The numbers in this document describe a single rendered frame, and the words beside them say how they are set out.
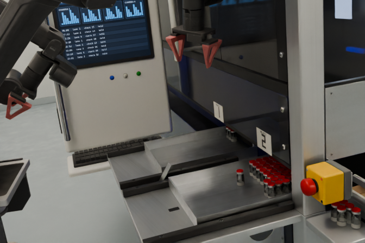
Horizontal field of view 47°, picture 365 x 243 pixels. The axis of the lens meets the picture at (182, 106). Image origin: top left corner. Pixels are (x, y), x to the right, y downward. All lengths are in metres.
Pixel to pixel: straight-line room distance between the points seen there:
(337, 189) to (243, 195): 0.31
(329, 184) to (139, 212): 0.51
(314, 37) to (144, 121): 1.13
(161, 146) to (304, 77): 0.78
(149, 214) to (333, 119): 0.54
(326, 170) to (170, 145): 0.76
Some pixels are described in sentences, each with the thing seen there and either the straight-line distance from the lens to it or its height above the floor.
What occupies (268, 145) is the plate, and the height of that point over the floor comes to 1.02.
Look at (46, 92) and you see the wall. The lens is 6.52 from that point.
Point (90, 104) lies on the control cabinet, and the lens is 1.89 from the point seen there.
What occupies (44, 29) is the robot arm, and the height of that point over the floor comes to 1.39.
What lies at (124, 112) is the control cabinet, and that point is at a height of 0.94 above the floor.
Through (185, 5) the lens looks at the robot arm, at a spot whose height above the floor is 1.42.
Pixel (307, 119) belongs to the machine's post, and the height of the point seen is 1.14.
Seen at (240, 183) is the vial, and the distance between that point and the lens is 1.27.
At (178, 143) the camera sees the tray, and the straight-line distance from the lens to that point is 1.64.
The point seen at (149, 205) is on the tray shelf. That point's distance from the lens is 1.23.
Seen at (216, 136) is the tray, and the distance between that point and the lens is 1.67.
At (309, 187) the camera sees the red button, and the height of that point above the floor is 1.00.
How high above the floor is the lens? 1.47
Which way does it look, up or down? 16 degrees down
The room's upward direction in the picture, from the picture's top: 6 degrees counter-clockwise
